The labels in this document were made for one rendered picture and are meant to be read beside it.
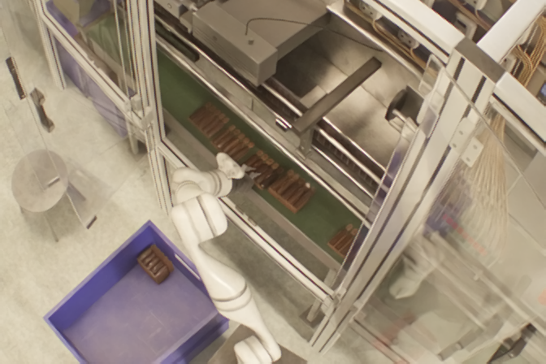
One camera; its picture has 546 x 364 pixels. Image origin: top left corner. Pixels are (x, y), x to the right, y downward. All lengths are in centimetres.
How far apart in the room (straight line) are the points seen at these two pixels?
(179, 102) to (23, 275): 113
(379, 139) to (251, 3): 54
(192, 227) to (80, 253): 138
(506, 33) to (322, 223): 111
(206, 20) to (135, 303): 107
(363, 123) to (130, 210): 116
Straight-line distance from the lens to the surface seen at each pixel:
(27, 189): 254
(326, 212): 189
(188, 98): 210
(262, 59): 165
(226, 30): 172
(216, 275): 138
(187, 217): 130
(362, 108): 192
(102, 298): 231
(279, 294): 251
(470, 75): 86
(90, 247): 263
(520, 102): 84
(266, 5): 182
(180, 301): 226
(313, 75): 196
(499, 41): 90
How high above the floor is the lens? 239
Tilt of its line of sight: 60 degrees down
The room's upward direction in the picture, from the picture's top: 9 degrees clockwise
